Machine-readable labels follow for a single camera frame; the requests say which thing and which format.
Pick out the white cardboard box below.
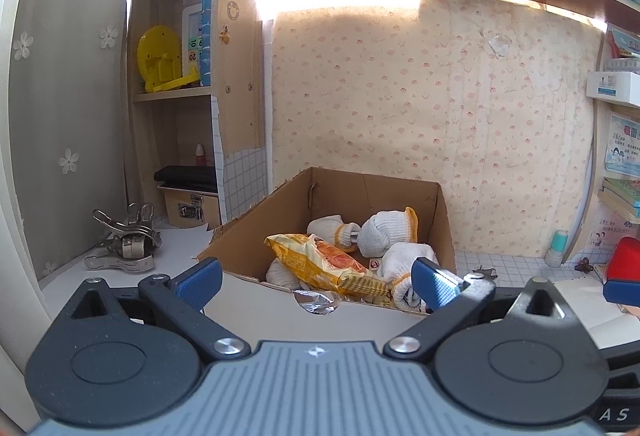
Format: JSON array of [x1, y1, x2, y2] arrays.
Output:
[[585, 70, 640, 109]]

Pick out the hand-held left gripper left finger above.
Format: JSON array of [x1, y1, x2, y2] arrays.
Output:
[[60, 258, 253, 359]]

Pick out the pink cartoon paper poster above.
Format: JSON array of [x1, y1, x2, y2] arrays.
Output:
[[592, 215, 630, 250]]

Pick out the grid-patterned white desktop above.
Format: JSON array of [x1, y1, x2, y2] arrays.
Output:
[[39, 221, 640, 367]]

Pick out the loose white paper sheet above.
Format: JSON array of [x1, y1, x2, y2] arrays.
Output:
[[150, 221, 217, 257]]

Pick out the white framed number calendar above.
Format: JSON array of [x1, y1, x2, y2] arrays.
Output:
[[180, 0, 205, 86]]

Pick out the plain white paper sheet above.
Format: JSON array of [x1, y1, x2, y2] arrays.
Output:
[[550, 278, 640, 353]]

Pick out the white knit glove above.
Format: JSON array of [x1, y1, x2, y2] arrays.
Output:
[[377, 243, 439, 313], [307, 214, 361, 253], [266, 258, 302, 289], [358, 207, 419, 257]]

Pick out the grey floral curtain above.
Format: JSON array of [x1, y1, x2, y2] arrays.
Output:
[[0, 0, 147, 287]]

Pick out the silver foil packet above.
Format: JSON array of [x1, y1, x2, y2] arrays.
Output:
[[292, 290, 342, 317]]

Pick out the bunch of metal clips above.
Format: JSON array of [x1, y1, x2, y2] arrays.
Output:
[[83, 203, 163, 273]]

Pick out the clear tape scrap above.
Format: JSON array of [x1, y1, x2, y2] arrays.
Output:
[[483, 30, 512, 56]]

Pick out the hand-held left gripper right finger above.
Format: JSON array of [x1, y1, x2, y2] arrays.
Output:
[[384, 257, 581, 359]]

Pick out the green capped white bottle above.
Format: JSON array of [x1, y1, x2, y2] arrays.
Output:
[[544, 230, 570, 268]]

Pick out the orange yellow snack packet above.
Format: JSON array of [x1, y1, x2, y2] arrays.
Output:
[[263, 233, 394, 309]]

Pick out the wooden desk hutch shelves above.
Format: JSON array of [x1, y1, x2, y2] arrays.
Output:
[[125, 0, 640, 277]]

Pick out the blue striped card stack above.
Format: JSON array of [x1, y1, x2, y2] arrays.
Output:
[[199, 0, 215, 87]]

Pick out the yellow plastic toy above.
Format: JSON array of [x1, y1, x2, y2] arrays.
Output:
[[137, 26, 201, 94]]

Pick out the blue cartoon paper poster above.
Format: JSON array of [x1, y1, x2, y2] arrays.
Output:
[[604, 113, 640, 177]]

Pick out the clear blister tray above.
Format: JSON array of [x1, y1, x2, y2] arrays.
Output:
[[602, 58, 640, 74]]

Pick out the wooden box with metal latch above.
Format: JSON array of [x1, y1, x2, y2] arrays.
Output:
[[157, 186, 222, 229]]

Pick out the red cylindrical speaker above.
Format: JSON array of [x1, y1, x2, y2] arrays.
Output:
[[604, 237, 640, 285]]

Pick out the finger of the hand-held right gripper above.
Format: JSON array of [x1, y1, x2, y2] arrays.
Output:
[[602, 279, 640, 305]]

